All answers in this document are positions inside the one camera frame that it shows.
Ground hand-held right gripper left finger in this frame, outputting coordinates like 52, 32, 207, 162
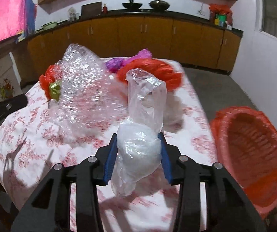
10, 133, 118, 232

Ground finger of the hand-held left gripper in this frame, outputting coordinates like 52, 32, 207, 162
0, 94, 28, 130

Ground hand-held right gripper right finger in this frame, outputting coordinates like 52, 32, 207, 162
158, 132, 267, 232

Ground clear plastic bag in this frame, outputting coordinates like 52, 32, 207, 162
111, 68, 167, 197

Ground small red plastic bag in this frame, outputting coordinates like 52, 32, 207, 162
39, 64, 63, 99

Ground green gold foil wrapper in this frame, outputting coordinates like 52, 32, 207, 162
49, 81, 63, 101

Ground bubble wrap sheet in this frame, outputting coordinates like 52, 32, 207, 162
49, 43, 129, 141

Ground red-lined trash basket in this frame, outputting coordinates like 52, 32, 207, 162
210, 105, 277, 219

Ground large orange plastic bag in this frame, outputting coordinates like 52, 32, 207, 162
116, 58, 183, 93

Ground flower print white cabinet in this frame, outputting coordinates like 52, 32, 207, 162
0, 42, 23, 110

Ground colourful cloth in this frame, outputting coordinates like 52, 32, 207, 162
16, 30, 26, 43

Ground green basin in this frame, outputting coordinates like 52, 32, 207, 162
41, 21, 58, 31

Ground purple pink plastic bag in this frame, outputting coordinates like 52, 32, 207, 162
106, 49, 152, 73

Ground glass jar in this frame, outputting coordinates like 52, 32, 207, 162
68, 6, 79, 22

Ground orange kitchen base cabinets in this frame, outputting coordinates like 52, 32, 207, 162
26, 16, 243, 72

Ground brown cutting board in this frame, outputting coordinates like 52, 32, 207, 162
81, 2, 103, 17

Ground black kitchen countertop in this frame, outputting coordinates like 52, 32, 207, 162
26, 9, 243, 38

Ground green container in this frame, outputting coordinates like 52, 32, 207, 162
214, 14, 226, 26

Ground black wok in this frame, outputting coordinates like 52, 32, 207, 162
149, 0, 171, 10
122, 0, 144, 10

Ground red bag on items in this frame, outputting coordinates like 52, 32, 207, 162
208, 3, 233, 27

